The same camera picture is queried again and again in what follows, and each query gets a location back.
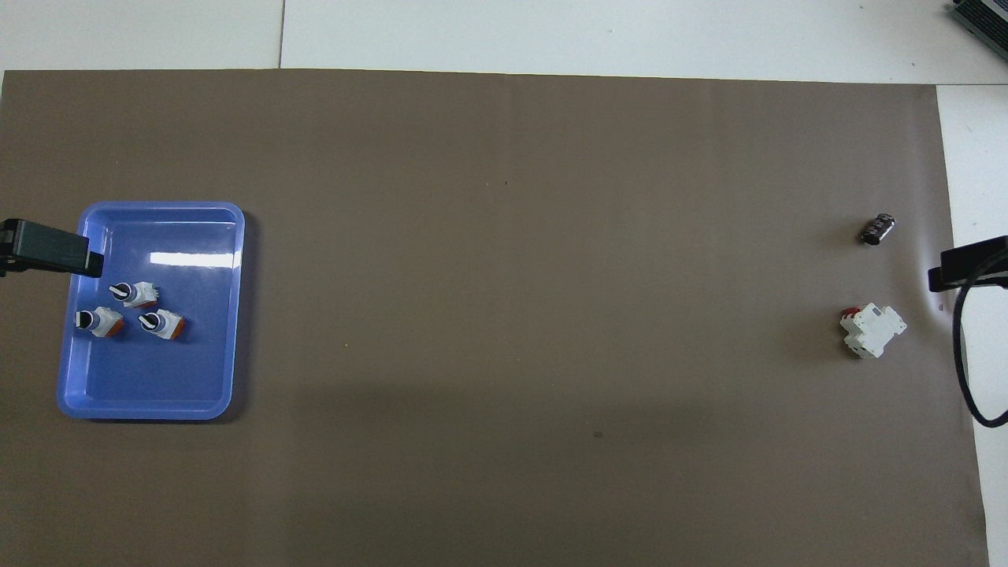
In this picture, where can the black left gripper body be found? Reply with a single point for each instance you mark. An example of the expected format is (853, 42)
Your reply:
(7, 248)

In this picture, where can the white connector part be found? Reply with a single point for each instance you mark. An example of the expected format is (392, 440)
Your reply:
(140, 294)

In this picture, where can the right white connector in tray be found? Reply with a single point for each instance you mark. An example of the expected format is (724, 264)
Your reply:
(104, 323)

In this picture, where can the white connector in tray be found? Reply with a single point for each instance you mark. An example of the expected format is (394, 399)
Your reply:
(165, 324)
(104, 323)

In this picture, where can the small black terminal block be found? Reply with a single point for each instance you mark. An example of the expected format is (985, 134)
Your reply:
(878, 229)

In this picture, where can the white circuit breaker red lever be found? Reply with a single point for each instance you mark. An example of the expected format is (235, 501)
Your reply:
(874, 331)

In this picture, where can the left white connector in tray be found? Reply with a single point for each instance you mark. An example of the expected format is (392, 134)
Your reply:
(165, 324)

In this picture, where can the blue plastic tray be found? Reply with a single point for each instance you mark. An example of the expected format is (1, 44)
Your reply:
(157, 378)

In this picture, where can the dark grey ribbed device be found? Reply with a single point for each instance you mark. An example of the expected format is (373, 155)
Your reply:
(988, 20)

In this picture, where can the brown table mat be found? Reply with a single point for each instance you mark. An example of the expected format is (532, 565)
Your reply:
(504, 315)

